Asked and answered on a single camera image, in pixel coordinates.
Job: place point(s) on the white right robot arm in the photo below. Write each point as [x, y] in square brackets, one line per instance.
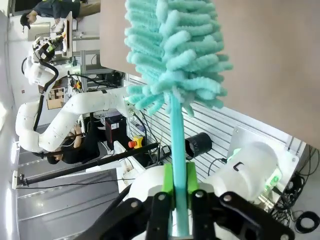
[250, 170]

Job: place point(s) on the aluminium profile frame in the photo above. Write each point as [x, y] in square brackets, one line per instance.
[82, 70]

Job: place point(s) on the black mesh pen cup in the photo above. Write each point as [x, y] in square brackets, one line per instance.
[200, 146]

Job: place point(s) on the black box with red trim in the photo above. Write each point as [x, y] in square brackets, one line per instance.
[116, 135]

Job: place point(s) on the yellow emergency stop button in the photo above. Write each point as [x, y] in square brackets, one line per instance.
[137, 142]

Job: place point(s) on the black power adapter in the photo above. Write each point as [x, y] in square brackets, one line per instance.
[165, 150]

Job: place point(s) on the black tripod pole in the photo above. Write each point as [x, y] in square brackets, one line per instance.
[100, 161]

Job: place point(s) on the brown cardboard box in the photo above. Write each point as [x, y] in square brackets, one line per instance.
[53, 101]

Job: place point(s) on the person forearm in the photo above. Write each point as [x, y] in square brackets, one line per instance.
[78, 138]

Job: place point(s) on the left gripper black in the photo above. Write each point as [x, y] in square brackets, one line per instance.
[45, 50]

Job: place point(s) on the teal chenille duster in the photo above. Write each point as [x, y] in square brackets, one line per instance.
[178, 150]

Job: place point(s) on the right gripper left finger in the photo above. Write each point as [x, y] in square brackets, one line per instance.
[140, 215]

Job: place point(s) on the slotted aluminium base plate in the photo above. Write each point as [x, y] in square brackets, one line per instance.
[215, 120]

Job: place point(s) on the person with black cap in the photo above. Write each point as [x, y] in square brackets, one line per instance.
[47, 10]

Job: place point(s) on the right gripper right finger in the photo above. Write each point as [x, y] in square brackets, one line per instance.
[225, 212]

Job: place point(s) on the wooden framed board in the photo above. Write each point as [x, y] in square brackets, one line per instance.
[67, 37]

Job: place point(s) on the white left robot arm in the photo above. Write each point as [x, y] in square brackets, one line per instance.
[85, 105]

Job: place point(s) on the person in black shirt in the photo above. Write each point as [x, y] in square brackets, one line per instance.
[85, 147]

